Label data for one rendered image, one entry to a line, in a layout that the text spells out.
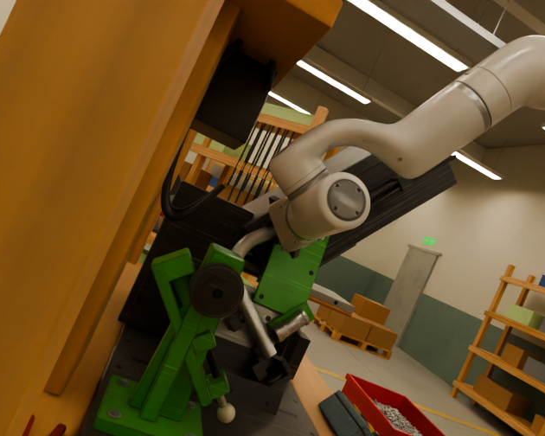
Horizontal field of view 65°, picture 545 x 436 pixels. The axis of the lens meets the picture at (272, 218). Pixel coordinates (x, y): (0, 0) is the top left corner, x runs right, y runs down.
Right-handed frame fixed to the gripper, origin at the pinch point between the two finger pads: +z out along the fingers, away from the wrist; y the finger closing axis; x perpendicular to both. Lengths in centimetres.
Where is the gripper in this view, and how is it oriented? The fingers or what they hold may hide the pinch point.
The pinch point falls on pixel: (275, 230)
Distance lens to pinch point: 90.0
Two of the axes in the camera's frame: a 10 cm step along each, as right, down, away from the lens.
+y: -3.6, -9.3, 0.4
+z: -3.1, 1.7, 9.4
